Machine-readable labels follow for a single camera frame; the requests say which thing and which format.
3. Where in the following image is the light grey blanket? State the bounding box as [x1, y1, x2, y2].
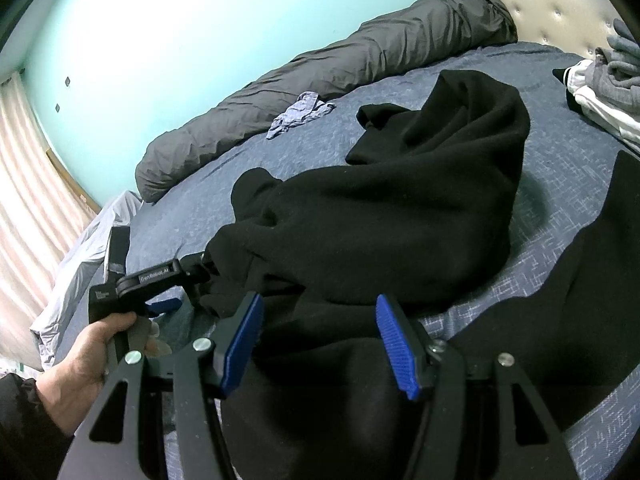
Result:
[30, 190, 143, 368]

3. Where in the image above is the small blue-grey crumpled cloth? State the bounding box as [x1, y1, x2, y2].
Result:
[265, 91, 337, 141]

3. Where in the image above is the rolled dark grey duvet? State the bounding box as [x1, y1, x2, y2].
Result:
[135, 0, 518, 205]

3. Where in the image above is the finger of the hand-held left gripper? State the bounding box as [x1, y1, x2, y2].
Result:
[174, 251, 220, 284]
[144, 298, 184, 317]

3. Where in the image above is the person's left hand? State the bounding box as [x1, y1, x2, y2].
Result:
[37, 311, 162, 436]

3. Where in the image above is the cream tufted headboard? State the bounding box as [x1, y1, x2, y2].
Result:
[492, 0, 621, 63]

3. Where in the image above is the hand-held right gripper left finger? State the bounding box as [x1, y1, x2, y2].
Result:
[57, 291, 264, 480]

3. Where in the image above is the blue patterned bed sheet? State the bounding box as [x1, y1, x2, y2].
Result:
[47, 40, 640, 480]

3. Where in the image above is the white folded garment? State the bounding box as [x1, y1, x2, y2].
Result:
[552, 59, 640, 153]

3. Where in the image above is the black garment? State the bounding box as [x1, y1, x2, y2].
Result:
[199, 69, 640, 480]

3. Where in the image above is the person's left forearm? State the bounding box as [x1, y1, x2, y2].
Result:
[0, 372, 76, 480]

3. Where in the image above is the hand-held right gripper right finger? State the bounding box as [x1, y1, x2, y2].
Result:
[375, 294, 583, 480]

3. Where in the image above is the pink striped curtain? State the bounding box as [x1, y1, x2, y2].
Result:
[0, 72, 98, 371]

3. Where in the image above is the grey folded garment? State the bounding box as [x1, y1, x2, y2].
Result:
[595, 19, 640, 106]

